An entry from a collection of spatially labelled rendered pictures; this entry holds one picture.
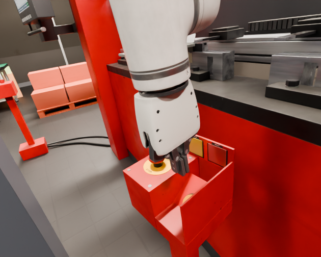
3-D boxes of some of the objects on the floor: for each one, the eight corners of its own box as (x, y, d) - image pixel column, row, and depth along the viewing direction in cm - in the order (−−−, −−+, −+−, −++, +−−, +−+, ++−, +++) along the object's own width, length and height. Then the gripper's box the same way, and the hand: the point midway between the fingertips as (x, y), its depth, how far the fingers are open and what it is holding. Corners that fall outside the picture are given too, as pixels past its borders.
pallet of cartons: (38, 108, 385) (23, 73, 355) (95, 93, 432) (85, 61, 402) (40, 120, 322) (22, 78, 292) (106, 101, 369) (96, 63, 339)
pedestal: (24, 152, 229) (-13, 81, 191) (48, 145, 238) (16, 76, 201) (23, 160, 213) (-18, 85, 175) (48, 152, 222) (14, 78, 185)
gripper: (132, 103, 22) (164, 207, 31) (215, 62, 29) (221, 157, 38) (105, 93, 28) (138, 184, 37) (180, 61, 35) (192, 145, 44)
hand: (179, 163), depth 37 cm, fingers closed
